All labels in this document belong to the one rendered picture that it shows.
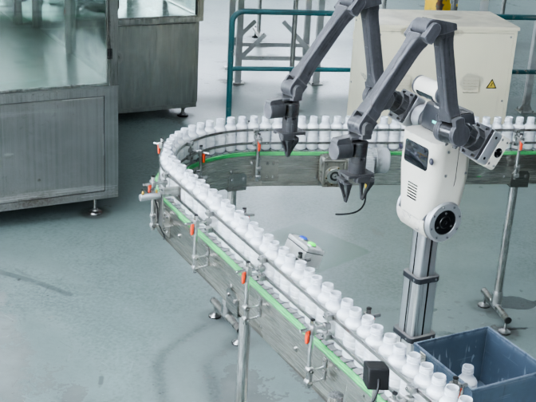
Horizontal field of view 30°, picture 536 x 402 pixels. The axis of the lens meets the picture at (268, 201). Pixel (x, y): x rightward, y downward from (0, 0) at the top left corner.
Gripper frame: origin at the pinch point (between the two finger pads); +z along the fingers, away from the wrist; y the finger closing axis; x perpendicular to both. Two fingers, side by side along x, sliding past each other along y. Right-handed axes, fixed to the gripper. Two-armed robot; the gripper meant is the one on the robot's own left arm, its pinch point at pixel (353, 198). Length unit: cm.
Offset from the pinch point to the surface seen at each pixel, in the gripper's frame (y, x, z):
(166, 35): 143, 521, 59
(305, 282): -15.3, -0.1, 27.8
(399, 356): -15, -54, 27
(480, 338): 44, -21, 49
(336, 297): -14.6, -18.3, 24.7
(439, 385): -14, -72, 26
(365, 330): -14.7, -35.8, 27.6
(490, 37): 312, 312, 22
